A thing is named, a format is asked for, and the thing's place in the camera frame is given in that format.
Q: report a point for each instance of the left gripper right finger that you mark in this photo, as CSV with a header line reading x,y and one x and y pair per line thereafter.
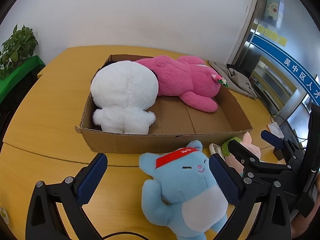
x,y
273,217

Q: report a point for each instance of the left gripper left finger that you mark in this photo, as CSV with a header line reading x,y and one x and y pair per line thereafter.
x,y
43,218

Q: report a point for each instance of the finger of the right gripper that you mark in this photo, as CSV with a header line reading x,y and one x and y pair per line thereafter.
x,y
289,149
251,163

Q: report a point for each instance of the pink pig plush toy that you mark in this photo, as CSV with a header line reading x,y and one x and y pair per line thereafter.
x,y
236,151

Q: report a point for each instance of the beige phone case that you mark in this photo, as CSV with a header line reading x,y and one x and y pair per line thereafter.
x,y
216,149

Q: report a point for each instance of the blue plush toy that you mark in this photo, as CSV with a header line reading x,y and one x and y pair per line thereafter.
x,y
182,193

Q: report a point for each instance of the black charger block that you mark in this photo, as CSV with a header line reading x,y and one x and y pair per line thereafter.
x,y
278,154

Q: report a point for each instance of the white orange pad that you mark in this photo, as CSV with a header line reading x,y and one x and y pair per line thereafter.
x,y
275,130

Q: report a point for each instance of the green white packet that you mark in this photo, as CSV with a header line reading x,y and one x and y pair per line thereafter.
x,y
4,215

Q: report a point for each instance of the blue door banner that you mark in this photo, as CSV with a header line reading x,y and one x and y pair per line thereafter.
x,y
258,45

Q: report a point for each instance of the grey cloth bag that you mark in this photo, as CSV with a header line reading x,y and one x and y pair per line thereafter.
x,y
235,80

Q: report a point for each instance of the brown cardboard box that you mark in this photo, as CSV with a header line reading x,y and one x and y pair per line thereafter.
x,y
176,125

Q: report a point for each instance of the yellow sticky notes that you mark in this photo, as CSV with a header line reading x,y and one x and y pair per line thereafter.
x,y
269,32

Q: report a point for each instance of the green covered side table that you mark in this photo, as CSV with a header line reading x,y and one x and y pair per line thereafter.
x,y
32,64

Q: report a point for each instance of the cartoon sheep poster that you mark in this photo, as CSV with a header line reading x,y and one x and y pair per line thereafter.
x,y
273,11

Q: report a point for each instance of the white plush toy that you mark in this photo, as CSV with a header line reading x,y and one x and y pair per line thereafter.
x,y
123,92

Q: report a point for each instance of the green potted plant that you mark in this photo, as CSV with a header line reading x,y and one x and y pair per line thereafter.
x,y
16,49

